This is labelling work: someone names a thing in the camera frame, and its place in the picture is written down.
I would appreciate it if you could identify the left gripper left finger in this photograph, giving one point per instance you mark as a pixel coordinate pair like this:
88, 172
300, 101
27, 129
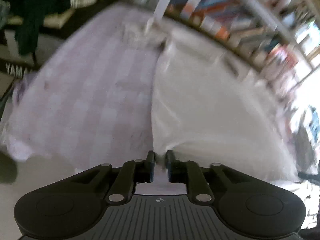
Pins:
72, 206

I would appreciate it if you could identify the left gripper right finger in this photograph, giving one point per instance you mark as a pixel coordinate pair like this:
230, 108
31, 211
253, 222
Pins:
246, 205

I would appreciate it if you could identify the cream t-shirt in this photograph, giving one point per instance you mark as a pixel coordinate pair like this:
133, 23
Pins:
202, 112

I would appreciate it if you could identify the pink checkered cartoon tablecloth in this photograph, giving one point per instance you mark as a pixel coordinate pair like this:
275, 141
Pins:
91, 102

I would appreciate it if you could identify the row of leaning books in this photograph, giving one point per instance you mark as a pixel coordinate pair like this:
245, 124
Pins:
245, 28

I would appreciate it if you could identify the white bookshelf frame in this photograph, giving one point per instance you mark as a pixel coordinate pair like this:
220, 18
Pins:
165, 0

